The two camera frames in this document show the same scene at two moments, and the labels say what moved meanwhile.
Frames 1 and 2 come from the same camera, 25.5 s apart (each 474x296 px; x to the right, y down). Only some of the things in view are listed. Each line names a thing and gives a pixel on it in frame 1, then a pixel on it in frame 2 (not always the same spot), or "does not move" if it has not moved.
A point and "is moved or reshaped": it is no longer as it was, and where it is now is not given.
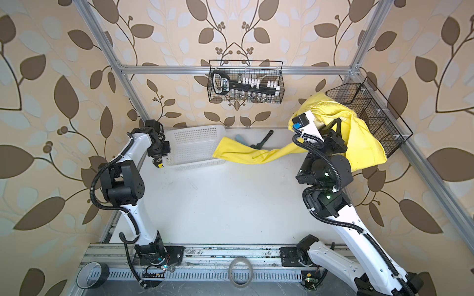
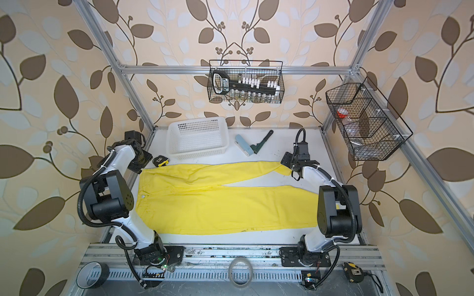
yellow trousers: (364, 146) → (202, 198)
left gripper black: (165, 152) → (147, 157)
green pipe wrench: (258, 145) does not move
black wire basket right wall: (366, 102) does not move
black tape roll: (92, 274) does not move
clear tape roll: (229, 272) does not move
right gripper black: (334, 141) → (287, 159)
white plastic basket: (194, 147) is moved or reshaped
